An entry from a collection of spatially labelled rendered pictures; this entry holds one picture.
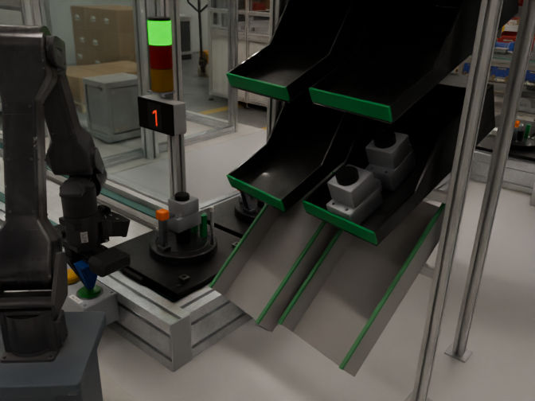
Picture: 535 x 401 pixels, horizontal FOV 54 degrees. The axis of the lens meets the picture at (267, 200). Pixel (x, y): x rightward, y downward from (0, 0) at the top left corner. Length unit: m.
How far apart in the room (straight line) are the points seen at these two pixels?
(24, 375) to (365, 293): 0.47
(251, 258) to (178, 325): 0.17
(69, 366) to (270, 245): 0.39
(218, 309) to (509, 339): 0.57
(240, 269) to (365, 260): 0.22
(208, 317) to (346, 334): 0.29
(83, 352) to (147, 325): 0.27
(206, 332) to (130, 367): 0.15
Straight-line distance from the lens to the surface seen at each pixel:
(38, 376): 0.70
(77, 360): 0.71
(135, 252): 1.12
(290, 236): 0.89
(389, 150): 0.73
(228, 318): 1.03
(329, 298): 0.83
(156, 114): 1.22
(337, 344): 0.80
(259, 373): 0.97
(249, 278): 0.90
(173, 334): 0.93
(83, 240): 0.94
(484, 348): 1.11
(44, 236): 0.68
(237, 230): 1.19
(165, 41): 1.19
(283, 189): 0.79
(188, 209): 1.06
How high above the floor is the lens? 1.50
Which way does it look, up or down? 23 degrees down
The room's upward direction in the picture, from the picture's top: 2 degrees clockwise
